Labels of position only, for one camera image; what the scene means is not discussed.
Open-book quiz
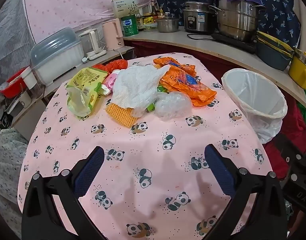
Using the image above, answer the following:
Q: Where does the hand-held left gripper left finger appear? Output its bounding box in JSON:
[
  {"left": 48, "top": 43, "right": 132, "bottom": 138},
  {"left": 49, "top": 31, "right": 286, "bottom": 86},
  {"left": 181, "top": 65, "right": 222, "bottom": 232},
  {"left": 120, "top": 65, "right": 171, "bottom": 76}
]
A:
[{"left": 21, "top": 146, "right": 105, "bottom": 240}]

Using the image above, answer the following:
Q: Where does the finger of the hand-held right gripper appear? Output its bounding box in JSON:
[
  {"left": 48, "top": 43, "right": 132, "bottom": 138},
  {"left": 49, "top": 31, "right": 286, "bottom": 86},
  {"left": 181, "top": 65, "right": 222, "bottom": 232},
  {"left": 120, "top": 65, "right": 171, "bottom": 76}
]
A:
[{"left": 280, "top": 152, "right": 306, "bottom": 183}]

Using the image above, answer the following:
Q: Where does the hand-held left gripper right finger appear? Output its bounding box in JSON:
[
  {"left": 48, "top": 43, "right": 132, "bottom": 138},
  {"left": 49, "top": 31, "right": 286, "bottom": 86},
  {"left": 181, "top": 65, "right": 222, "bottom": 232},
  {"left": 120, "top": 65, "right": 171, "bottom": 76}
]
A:
[{"left": 204, "top": 144, "right": 287, "bottom": 240}]

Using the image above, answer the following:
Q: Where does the orange waffle sponge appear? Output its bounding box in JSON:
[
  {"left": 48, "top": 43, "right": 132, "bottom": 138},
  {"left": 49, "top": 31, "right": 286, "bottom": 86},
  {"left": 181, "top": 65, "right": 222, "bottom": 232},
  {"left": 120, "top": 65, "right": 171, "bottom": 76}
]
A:
[{"left": 105, "top": 104, "right": 138, "bottom": 127}]

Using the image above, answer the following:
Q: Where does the clear plastic bag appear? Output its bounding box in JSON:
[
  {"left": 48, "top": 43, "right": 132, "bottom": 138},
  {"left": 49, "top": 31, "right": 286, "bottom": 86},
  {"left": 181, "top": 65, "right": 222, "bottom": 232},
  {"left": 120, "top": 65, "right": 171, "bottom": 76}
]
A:
[{"left": 132, "top": 91, "right": 192, "bottom": 121}]

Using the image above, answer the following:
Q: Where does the trash bin with white liner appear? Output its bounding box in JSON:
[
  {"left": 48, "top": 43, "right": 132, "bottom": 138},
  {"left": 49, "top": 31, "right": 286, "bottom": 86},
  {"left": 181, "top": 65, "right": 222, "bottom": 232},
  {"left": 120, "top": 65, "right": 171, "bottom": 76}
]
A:
[{"left": 221, "top": 68, "right": 288, "bottom": 144}]

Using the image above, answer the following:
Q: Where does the green cardboard box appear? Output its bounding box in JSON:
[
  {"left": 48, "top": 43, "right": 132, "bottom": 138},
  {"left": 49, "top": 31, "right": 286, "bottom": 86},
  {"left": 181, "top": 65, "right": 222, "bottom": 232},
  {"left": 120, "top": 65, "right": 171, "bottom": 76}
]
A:
[{"left": 146, "top": 85, "right": 168, "bottom": 112}]

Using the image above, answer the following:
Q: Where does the yellow-green snack bag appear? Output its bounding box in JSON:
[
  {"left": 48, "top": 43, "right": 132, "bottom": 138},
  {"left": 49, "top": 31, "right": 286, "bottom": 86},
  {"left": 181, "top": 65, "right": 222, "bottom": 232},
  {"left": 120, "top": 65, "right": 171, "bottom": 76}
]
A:
[{"left": 66, "top": 67, "right": 109, "bottom": 117}]

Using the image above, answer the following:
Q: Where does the white paper towel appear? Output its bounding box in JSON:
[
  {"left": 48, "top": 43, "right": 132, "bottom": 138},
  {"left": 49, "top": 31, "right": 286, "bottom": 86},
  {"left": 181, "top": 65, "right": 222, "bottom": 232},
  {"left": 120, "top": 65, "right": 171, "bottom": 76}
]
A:
[{"left": 110, "top": 64, "right": 170, "bottom": 113}]

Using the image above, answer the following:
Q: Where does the orange printed plastic bag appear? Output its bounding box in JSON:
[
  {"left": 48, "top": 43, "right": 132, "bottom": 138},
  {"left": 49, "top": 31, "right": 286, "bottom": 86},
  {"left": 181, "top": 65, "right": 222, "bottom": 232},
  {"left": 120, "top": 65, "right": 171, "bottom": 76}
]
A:
[
  {"left": 160, "top": 71, "right": 217, "bottom": 107},
  {"left": 153, "top": 57, "right": 196, "bottom": 79}
]

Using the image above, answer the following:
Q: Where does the red cloth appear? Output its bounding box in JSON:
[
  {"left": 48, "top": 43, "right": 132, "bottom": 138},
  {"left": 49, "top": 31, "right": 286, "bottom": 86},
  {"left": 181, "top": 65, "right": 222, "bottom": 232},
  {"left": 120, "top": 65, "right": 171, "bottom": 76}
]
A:
[{"left": 264, "top": 100, "right": 306, "bottom": 180}]

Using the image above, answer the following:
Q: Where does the pink panda print tablecloth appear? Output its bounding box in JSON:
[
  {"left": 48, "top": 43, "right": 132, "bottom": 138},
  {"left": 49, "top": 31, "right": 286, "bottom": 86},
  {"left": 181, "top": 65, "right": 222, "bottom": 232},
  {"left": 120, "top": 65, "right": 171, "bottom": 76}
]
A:
[{"left": 17, "top": 52, "right": 266, "bottom": 240}]

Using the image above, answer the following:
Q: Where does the grey floral cloth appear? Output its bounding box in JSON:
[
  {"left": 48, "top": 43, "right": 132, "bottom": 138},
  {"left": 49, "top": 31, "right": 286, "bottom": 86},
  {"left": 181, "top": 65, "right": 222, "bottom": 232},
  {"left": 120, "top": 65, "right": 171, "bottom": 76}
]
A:
[{"left": 0, "top": 129, "right": 29, "bottom": 230}]

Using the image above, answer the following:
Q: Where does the pink paper cup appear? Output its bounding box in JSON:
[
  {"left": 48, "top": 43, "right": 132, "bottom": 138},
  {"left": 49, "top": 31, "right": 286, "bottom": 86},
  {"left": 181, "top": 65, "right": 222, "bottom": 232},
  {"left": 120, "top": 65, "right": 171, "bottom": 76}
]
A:
[{"left": 102, "top": 70, "right": 121, "bottom": 96}]

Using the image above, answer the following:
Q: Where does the yellow pot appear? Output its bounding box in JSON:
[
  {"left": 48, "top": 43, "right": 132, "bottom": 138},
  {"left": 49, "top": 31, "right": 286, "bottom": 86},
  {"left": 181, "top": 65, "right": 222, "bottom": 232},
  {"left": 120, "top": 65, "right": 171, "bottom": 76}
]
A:
[{"left": 288, "top": 48, "right": 306, "bottom": 90}]

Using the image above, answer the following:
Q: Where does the red plastic bag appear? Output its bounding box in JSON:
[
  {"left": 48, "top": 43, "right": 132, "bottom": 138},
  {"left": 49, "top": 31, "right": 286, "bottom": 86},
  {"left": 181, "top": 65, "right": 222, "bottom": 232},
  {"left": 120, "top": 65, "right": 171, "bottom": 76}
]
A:
[{"left": 92, "top": 59, "right": 128, "bottom": 75}]

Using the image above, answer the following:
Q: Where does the white plastic container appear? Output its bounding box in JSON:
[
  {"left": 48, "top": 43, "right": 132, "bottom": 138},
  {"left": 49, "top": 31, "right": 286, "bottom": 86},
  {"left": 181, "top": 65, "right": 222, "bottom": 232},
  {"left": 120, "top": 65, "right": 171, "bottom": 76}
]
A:
[{"left": 21, "top": 67, "right": 45, "bottom": 98}]

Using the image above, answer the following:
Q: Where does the dark red counter curtain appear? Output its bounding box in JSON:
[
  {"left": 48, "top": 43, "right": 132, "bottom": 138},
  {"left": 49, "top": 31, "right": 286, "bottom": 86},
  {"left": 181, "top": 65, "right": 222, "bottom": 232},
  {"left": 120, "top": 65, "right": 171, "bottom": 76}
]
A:
[{"left": 123, "top": 40, "right": 288, "bottom": 98}]

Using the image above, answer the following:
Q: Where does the red bucket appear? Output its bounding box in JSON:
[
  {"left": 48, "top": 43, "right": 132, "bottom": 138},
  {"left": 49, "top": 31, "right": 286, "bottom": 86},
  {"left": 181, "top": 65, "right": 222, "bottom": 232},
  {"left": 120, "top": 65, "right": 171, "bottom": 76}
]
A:
[{"left": 0, "top": 66, "right": 30, "bottom": 98}]

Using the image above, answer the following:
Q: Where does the white dish box clear lid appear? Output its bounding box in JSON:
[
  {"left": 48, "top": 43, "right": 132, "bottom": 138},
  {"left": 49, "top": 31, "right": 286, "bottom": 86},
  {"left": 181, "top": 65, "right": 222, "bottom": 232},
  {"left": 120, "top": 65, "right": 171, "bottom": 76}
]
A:
[{"left": 30, "top": 27, "right": 85, "bottom": 85}]

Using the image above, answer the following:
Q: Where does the blue basin with yellow rim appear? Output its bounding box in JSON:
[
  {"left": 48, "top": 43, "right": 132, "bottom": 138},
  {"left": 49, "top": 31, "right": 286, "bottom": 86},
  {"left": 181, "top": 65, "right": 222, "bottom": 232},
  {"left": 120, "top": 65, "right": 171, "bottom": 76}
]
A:
[{"left": 255, "top": 31, "right": 294, "bottom": 71}]

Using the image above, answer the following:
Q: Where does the white glass kettle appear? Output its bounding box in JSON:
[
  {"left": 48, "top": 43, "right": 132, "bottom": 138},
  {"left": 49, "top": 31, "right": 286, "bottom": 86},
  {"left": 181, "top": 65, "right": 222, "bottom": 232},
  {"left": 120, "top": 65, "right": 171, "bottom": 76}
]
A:
[{"left": 79, "top": 28, "right": 106, "bottom": 61}]

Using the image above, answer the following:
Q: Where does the black induction cooker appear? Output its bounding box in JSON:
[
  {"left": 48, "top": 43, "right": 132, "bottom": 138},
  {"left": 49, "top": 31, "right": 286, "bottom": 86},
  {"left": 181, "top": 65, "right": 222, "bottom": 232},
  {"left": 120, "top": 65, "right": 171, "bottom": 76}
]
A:
[{"left": 212, "top": 31, "right": 258, "bottom": 54}]

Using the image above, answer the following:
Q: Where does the pink electric kettle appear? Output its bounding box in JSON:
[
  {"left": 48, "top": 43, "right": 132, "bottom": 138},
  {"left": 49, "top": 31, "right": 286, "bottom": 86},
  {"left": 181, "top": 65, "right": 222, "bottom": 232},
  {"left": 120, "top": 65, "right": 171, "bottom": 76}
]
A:
[{"left": 102, "top": 18, "right": 125, "bottom": 52}]

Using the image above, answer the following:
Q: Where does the large steel steamer pot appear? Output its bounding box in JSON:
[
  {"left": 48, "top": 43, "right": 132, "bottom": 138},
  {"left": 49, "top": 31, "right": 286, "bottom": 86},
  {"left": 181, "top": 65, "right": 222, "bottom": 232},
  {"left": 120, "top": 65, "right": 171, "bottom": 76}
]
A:
[{"left": 209, "top": 0, "right": 266, "bottom": 43}]

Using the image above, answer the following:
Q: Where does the green tin can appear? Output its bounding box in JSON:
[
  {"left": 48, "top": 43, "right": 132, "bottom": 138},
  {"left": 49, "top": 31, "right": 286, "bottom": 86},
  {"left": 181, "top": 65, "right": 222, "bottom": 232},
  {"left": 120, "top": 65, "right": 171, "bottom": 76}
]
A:
[{"left": 120, "top": 14, "right": 139, "bottom": 37}]

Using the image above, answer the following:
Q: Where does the steel rice cooker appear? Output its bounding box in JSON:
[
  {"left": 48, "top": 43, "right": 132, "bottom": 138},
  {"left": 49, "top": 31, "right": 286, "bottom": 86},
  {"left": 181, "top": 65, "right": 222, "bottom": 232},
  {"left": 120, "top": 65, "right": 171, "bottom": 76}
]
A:
[{"left": 182, "top": 1, "right": 217, "bottom": 33}]

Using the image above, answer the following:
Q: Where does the small steel pot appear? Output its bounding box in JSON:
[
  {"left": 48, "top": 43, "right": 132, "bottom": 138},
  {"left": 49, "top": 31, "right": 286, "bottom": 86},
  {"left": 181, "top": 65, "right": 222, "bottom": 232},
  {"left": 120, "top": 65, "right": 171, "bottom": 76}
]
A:
[{"left": 156, "top": 15, "right": 180, "bottom": 33}]

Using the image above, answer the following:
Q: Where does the pink dotted cloth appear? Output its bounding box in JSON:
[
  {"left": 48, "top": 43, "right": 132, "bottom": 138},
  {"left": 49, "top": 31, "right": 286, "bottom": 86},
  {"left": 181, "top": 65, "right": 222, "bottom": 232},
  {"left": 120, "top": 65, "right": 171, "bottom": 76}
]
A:
[{"left": 22, "top": 0, "right": 158, "bottom": 44}]

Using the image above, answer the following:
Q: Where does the white carton with plant print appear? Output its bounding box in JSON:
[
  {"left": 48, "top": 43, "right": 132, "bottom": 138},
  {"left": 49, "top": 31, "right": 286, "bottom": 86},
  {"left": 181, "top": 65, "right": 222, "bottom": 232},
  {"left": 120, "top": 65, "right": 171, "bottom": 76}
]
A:
[{"left": 111, "top": 0, "right": 138, "bottom": 18}]

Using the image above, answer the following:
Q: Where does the tall brown sauce bottle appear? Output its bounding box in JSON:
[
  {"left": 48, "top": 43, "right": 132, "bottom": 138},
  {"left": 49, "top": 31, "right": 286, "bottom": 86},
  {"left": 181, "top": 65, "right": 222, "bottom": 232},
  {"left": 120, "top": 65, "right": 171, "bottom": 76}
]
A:
[{"left": 150, "top": 1, "right": 158, "bottom": 22}]

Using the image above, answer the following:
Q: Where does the black power cable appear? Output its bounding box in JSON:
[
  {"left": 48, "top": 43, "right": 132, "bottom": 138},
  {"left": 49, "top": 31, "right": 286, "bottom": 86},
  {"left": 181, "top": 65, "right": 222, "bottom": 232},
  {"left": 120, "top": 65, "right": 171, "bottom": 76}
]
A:
[{"left": 187, "top": 33, "right": 218, "bottom": 40}]

